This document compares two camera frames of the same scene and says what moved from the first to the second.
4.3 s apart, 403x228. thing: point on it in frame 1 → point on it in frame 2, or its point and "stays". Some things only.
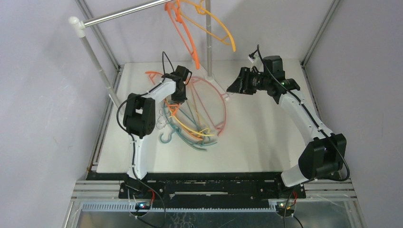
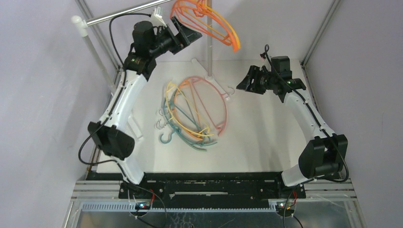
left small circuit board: x=142 y=205 stays
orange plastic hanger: x=175 y=107 → x=197 y=14
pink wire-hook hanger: x=222 y=127 stays
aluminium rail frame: x=320 y=195 stays
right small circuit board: x=281 y=206 stays
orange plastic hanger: x=170 y=6 → x=198 y=14
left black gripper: x=181 y=99 → x=187 y=36
